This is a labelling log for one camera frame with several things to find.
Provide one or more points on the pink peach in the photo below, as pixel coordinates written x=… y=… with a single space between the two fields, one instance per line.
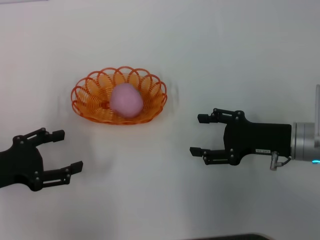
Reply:
x=126 y=101

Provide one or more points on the orange plastic woven basket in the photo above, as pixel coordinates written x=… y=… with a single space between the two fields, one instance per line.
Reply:
x=92 y=107

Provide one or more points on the dark robot torso edge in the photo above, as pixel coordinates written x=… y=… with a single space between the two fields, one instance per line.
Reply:
x=237 y=237

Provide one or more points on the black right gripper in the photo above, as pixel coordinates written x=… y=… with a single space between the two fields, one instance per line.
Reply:
x=260 y=138

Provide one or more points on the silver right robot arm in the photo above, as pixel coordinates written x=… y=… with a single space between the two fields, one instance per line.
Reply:
x=305 y=141

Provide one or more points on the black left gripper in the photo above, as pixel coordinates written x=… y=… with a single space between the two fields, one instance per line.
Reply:
x=20 y=165

